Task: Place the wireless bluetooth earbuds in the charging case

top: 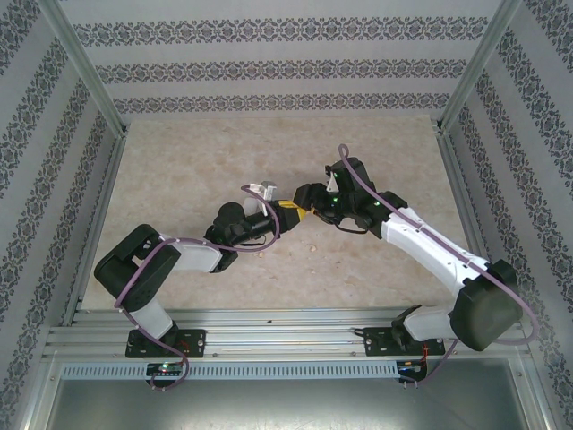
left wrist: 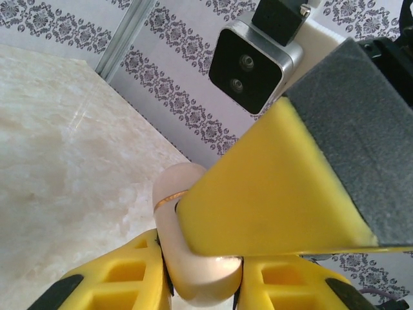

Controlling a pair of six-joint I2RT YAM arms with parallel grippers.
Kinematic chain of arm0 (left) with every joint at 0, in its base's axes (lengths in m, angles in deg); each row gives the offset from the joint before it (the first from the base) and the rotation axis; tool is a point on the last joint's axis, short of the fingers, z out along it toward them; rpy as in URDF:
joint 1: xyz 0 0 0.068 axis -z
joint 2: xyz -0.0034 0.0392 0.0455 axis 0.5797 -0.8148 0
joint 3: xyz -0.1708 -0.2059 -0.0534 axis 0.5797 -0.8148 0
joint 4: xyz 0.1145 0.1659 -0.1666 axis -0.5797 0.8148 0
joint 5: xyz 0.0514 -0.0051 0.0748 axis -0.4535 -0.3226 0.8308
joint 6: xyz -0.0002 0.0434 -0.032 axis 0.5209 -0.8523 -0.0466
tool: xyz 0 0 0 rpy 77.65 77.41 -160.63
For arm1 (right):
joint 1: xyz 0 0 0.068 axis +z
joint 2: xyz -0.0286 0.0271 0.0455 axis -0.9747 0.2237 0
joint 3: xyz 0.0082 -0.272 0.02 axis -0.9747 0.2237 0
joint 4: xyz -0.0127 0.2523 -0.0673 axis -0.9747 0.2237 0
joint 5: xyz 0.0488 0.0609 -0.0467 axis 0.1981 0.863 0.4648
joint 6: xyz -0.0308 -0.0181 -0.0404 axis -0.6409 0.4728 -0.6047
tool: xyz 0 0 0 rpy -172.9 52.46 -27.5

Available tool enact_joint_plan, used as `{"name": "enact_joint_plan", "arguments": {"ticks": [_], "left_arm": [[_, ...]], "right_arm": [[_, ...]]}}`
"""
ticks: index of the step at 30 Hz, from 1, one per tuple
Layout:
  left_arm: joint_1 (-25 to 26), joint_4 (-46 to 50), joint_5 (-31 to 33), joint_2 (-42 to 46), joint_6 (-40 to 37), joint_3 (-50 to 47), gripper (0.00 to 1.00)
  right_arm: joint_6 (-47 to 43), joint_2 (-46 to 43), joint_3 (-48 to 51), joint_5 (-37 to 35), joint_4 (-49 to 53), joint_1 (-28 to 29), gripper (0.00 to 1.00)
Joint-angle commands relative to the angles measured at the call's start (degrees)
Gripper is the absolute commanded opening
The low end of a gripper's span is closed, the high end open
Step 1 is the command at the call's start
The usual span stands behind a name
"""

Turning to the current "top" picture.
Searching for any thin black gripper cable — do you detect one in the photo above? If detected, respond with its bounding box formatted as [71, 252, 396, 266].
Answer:
[232, 235, 278, 251]
[338, 219, 381, 237]

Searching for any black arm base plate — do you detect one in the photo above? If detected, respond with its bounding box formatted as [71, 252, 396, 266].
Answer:
[126, 329, 208, 359]
[363, 326, 445, 358]

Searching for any aluminium frame post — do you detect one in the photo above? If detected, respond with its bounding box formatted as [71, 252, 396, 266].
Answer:
[434, 0, 525, 135]
[38, 0, 131, 138]

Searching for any slotted grey cable duct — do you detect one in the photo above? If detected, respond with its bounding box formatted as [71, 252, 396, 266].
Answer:
[60, 360, 402, 382]

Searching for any aluminium side rail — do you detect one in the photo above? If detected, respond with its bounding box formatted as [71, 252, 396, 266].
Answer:
[61, 133, 131, 328]
[439, 132, 509, 322]

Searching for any aluminium rail beam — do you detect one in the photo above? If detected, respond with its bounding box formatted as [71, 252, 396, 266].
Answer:
[44, 307, 527, 359]

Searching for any grey metal shelf panel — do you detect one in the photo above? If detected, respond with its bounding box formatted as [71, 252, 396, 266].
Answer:
[21, 357, 554, 430]

